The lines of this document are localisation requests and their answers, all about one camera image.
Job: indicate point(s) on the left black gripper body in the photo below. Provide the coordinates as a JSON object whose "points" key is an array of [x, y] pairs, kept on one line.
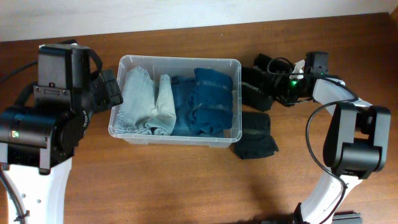
{"points": [[100, 99]]}

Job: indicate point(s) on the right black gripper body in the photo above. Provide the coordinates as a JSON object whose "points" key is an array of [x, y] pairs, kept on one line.
{"points": [[291, 90]]}

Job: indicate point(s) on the black garment bundle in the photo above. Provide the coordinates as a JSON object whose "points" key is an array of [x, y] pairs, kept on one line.
{"points": [[265, 66], [256, 141]]}

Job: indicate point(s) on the black garment bundle taped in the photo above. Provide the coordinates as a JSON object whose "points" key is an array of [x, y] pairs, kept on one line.
{"points": [[255, 89]]}

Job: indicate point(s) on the light blue jeans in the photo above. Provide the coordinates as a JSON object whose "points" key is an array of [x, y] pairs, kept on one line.
{"points": [[148, 106]]}

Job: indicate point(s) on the blue taped garment bundle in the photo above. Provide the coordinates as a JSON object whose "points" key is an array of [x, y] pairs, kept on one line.
{"points": [[211, 102]]}

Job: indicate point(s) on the dark blue jeans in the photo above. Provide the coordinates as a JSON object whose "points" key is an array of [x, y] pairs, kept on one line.
{"points": [[181, 88]]}

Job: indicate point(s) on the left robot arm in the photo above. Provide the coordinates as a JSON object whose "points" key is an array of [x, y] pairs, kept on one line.
{"points": [[40, 131]]}

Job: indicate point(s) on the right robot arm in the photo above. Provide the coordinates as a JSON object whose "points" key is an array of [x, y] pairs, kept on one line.
{"points": [[356, 142]]}

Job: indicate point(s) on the clear plastic storage container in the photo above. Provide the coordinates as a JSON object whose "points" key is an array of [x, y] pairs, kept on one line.
{"points": [[157, 66]]}

